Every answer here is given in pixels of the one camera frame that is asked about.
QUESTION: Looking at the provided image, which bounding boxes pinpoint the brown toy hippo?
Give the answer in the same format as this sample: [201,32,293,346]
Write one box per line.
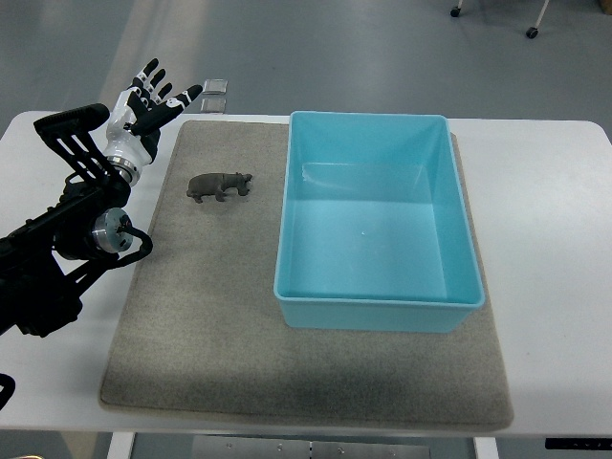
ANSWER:
[186,172,252,204]

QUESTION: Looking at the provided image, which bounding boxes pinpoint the metal table base plate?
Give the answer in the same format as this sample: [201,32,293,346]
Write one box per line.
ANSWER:
[191,435,431,459]

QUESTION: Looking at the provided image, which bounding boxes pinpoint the upper floor socket cover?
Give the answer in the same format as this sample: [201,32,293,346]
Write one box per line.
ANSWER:
[203,78,228,95]

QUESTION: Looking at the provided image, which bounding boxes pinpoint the lower floor socket cover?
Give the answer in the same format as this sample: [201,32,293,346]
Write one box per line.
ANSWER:
[200,98,227,114]

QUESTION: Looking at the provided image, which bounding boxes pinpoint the grey felt mat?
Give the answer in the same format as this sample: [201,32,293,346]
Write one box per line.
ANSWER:
[99,121,514,430]

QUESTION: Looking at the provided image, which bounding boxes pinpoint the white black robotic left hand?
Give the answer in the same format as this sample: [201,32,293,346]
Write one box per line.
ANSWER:
[103,58,203,171]

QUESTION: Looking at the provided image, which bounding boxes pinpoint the right black caster wheel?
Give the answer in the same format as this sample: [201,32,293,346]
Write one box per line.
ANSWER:
[525,27,538,39]

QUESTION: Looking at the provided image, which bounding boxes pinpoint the blue plastic box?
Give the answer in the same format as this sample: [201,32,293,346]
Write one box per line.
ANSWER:
[273,111,486,333]

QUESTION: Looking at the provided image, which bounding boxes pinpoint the black table control panel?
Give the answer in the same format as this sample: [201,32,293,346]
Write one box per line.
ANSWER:
[545,437,612,451]

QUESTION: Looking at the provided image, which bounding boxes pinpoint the floor socket cover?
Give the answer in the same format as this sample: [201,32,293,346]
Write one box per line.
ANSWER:
[200,98,227,114]
[203,78,228,95]

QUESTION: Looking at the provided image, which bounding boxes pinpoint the black cable loop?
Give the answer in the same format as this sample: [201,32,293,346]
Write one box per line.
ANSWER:
[0,372,16,411]

